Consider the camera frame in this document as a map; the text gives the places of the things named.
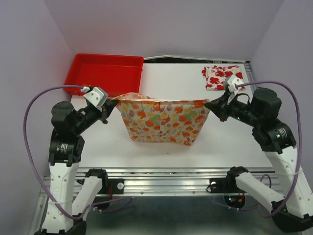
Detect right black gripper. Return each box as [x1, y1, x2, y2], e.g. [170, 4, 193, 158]
[206, 91, 262, 126]

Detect red poppy print skirt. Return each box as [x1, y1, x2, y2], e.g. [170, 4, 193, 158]
[201, 65, 243, 91]

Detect orange floral print skirt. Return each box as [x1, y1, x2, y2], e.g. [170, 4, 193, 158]
[114, 93, 210, 146]

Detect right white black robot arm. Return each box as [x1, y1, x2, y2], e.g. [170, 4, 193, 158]
[205, 88, 313, 233]

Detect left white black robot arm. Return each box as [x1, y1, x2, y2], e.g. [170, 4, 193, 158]
[36, 99, 118, 235]

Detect red plastic tray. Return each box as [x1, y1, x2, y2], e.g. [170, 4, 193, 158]
[65, 53, 144, 97]

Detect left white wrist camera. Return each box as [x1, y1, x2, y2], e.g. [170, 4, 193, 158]
[81, 86, 109, 111]

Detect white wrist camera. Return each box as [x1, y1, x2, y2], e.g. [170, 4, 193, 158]
[223, 75, 244, 105]
[81, 86, 109, 111]

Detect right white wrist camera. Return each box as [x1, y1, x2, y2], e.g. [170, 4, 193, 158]
[223, 75, 244, 105]

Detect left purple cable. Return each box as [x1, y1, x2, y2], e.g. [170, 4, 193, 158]
[23, 84, 133, 219]

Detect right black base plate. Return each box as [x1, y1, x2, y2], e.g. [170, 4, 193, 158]
[206, 177, 244, 193]

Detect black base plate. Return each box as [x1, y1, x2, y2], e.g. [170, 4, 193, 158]
[206, 177, 244, 193]
[99, 178, 125, 195]

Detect aluminium frame rails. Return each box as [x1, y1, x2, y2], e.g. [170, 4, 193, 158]
[29, 55, 309, 235]

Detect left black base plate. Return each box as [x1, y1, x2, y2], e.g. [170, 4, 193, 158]
[99, 178, 125, 195]

